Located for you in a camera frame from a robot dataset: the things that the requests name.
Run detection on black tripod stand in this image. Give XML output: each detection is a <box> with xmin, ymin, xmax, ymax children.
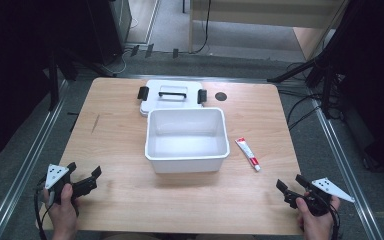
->
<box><xmin>266</xmin><ymin>19</ymin><xmax>348</xmax><ymax>120</ymax></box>

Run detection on light wooden desk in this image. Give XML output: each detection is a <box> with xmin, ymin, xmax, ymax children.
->
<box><xmin>187</xmin><ymin>0</ymin><xmax>350</xmax><ymax>62</ymax></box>

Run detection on metal floor rail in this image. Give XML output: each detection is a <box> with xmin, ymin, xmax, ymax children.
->
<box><xmin>307</xmin><ymin>87</ymin><xmax>384</xmax><ymax>240</ymax></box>
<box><xmin>0</xmin><ymin>79</ymin><xmax>72</xmax><ymax>240</ymax></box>

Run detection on white lid with black handle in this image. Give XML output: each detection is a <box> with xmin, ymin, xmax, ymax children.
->
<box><xmin>136</xmin><ymin>79</ymin><xmax>209</xmax><ymax>118</ymax></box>

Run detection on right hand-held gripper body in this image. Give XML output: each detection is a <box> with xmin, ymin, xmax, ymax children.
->
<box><xmin>283</xmin><ymin>177</ymin><xmax>356</xmax><ymax>217</ymax></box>

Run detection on person's left hand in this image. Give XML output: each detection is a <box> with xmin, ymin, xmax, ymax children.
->
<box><xmin>42</xmin><ymin>182</ymin><xmax>80</xmax><ymax>235</ymax></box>

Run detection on white plastic storage box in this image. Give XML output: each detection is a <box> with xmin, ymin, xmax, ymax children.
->
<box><xmin>144</xmin><ymin>106</ymin><xmax>231</xmax><ymax>175</ymax></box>

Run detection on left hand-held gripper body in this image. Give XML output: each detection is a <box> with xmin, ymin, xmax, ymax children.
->
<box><xmin>41</xmin><ymin>163</ymin><xmax>98</xmax><ymax>205</ymax></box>

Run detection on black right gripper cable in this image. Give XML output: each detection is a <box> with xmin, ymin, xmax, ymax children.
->
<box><xmin>309</xmin><ymin>189</ymin><xmax>342</xmax><ymax>240</ymax></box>

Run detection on black hanging cable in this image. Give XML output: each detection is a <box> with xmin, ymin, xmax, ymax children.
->
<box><xmin>192</xmin><ymin>0</ymin><xmax>213</xmax><ymax>55</ymax></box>

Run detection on white floor cable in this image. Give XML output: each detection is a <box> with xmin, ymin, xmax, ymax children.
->
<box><xmin>112</xmin><ymin>16</ymin><xmax>140</xmax><ymax>75</ymax></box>

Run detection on dark curtain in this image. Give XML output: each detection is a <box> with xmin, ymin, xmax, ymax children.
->
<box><xmin>326</xmin><ymin>0</ymin><xmax>384</xmax><ymax>184</ymax></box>
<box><xmin>0</xmin><ymin>0</ymin><xmax>96</xmax><ymax>168</ymax></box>

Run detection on white and red ointment tube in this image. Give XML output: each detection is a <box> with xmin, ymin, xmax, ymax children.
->
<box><xmin>234</xmin><ymin>136</ymin><xmax>262</xmax><ymax>173</ymax></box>

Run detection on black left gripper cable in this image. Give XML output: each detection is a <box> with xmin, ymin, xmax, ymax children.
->
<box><xmin>33</xmin><ymin>178</ymin><xmax>55</xmax><ymax>240</ymax></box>

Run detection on dark cabinet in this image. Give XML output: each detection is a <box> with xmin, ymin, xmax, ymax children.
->
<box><xmin>85</xmin><ymin>0</ymin><xmax>134</xmax><ymax>67</ymax></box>

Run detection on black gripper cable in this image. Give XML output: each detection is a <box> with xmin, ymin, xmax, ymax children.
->
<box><xmin>309</xmin><ymin>189</ymin><xmax>342</xmax><ymax>240</ymax></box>
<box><xmin>33</xmin><ymin>178</ymin><xmax>55</xmax><ymax>240</ymax></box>

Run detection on person's right hand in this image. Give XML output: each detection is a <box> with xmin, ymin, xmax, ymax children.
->
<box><xmin>295</xmin><ymin>194</ymin><xmax>342</xmax><ymax>240</ymax></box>

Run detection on black metal stand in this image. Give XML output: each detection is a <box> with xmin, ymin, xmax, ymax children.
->
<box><xmin>41</xmin><ymin>43</ymin><xmax>117</xmax><ymax>112</ymax></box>

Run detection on black floor cables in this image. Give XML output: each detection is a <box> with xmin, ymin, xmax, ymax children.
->
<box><xmin>277</xmin><ymin>61</ymin><xmax>346</xmax><ymax>132</ymax></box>

